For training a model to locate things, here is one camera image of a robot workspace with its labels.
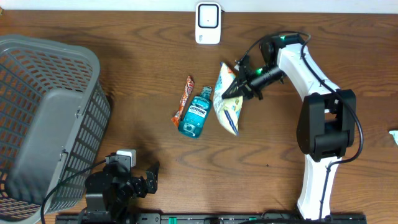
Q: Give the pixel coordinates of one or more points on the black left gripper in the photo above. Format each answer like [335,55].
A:
[140,188]

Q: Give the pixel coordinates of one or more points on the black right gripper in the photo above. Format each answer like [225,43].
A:
[242,85]

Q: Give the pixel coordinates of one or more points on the yellow snack bag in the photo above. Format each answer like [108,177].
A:
[227,110]

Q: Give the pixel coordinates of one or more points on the blue Listerine mouthwash bottle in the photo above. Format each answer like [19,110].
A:
[193,122]

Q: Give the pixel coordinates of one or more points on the orange red snack stick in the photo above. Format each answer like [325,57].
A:
[187,92]

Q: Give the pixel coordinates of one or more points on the pale green tissue pack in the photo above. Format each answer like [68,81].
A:
[394,134]

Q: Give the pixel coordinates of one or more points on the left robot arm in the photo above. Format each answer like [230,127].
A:
[109,192]

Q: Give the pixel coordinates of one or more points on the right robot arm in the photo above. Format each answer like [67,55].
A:
[327,119]

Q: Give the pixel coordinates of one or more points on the white barcode scanner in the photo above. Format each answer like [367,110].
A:
[208,23]

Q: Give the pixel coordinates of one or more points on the dark grey plastic basket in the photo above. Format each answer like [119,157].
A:
[54,114]

